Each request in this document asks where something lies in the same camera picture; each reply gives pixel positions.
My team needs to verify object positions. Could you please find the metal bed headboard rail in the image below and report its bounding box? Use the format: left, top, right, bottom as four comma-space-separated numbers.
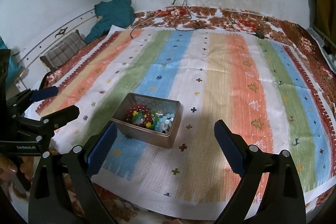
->
17, 7, 96, 78

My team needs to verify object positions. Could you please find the grey metal jewelry tin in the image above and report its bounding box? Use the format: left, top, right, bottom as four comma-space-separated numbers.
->
112, 93, 182, 149

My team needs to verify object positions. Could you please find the light blue bead bracelet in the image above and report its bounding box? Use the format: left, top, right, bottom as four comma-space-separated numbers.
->
154, 112, 176, 134

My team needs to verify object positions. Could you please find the left hand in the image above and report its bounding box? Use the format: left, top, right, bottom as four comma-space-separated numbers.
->
0, 154, 34, 181

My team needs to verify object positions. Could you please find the mustard yellow hanging garment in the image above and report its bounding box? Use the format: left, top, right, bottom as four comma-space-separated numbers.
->
309, 0, 335, 41

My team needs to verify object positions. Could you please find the striped grey pillow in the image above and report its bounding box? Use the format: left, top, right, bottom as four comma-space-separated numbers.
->
39, 30, 86, 71

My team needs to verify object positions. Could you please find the yellow and dark bead bracelet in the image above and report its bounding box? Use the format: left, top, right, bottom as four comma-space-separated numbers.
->
131, 109, 156, 130

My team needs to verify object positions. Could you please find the floral red brown bedspread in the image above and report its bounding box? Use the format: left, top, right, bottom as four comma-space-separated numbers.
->
0, 4, 336, 224

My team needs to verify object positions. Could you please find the teal garment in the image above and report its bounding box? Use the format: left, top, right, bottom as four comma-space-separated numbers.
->
84, 0, 135, 44

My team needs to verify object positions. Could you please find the small black charger plug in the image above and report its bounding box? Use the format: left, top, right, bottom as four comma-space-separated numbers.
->
254, 31, 265, 39

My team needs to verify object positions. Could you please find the green jade bangle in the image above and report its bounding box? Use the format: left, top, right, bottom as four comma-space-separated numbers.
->
131, 111, 158, 130

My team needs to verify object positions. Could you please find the black charging cable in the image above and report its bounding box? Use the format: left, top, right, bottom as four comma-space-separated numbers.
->
129, 0, 263, 37

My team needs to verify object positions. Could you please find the dark red bead bracelet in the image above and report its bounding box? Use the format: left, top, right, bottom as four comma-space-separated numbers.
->
125, 105, 153, 128

